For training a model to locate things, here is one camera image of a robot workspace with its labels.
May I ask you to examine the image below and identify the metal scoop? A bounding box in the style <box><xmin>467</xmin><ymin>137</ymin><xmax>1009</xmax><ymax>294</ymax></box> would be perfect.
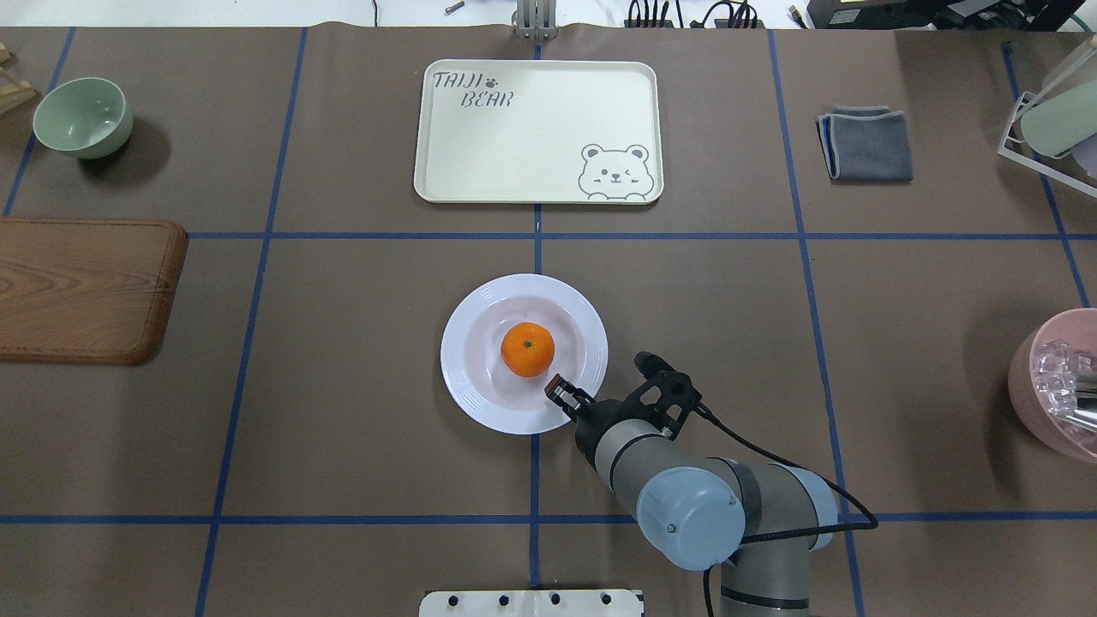
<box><xmin>1051</xmin><ymin>371</ymin><xmax>1096</xmax><ymax>433</ymax></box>

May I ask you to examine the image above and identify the green cup on rack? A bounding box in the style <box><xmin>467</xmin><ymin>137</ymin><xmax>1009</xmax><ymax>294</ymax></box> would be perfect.
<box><xmin>1020</xmin><ymin>81</ymin><xmax>1096</xmax><ymax>157</ymax></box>

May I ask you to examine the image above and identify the wooden cup rack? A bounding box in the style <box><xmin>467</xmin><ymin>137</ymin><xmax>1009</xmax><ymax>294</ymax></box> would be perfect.
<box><xmin>1</xmin><ymin>43</ymin><xmax>39</xmax><ymax>116</ymax></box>

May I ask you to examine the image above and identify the purple cup on rack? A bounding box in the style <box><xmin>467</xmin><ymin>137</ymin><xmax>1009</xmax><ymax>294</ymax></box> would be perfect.
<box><xmin>1070</xmin><ymin>134</ymin><xmax>1097</xmax><ymax>179</ymax></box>

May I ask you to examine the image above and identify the aluminium frame post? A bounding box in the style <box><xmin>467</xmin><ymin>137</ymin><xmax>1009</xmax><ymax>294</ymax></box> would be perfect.
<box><xmin>511</xmin><ymin>0</ymin><xmax>559</xmax><ymax>43</ymax></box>

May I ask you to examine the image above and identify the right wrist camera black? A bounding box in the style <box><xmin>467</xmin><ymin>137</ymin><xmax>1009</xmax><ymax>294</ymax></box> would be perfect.
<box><xmin>620</xmin><ymin>351</ymin><xmax>702</xmax><ymax>441</ymax></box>

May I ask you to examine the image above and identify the cream bear tray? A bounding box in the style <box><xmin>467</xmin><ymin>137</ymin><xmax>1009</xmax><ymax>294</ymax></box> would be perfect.
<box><xmin>414</xmin><ymin>58</ymin><xmax>663</xmax><ymax>206</ymax></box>

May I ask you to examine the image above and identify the wooden cutting board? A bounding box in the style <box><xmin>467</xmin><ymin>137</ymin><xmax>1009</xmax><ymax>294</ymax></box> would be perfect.
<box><xmin>1</xmin><ymin>216</ymin><xmax>188</xmax><ymax>366</ymax></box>

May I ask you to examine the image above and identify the white cup rack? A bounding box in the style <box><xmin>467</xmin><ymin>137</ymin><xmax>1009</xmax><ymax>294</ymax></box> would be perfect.
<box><xmin>998</xmin><ymin>34</ymin><xmax>1097</xmax><ymax>200</ymax></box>

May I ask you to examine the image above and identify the white round plate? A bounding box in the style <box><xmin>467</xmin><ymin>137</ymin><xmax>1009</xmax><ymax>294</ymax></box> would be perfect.
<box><xmin>440</xmin><ymin>273</ymin><xmax>608</xmax><ymax>436</ymax></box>

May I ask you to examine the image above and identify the grey folded cloth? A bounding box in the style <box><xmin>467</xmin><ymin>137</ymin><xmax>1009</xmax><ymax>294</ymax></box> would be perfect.
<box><xmin>816</xmin><ymin>105</ymin><xmax>915</xmax><ymax>183</ymax></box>

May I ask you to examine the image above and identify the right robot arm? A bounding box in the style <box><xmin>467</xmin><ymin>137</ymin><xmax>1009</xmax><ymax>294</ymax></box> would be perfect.
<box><xmin>545</xmin><ymin>370</ymin><xmax>838</xmax><ymax>616</ymax></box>

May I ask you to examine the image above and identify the white camera pole base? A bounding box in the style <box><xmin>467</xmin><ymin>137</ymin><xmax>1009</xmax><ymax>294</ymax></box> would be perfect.
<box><xmin>418</xmin><ymin>588</ymin><xmax>646</xmax><ymax>616</ymax></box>

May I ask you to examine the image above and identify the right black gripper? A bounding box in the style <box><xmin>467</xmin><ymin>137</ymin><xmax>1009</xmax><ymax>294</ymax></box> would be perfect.
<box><xmin>544</xmin><ymin>374</ymin><xmax>631</xmax><ymax>455</ymax></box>

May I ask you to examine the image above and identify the green ceramic bowl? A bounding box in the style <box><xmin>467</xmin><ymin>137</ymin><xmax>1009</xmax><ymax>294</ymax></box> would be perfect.
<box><xmin>33</xmin><ymin>77</ymin><xmax>134</xmax><ymax>160</ymax></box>

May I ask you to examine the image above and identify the orange fruit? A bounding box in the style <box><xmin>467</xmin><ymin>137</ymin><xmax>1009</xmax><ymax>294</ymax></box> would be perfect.
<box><xmin>499</xmin><ymin>321</ymin><xmax>555</xmax><ymax>378</ymax></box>

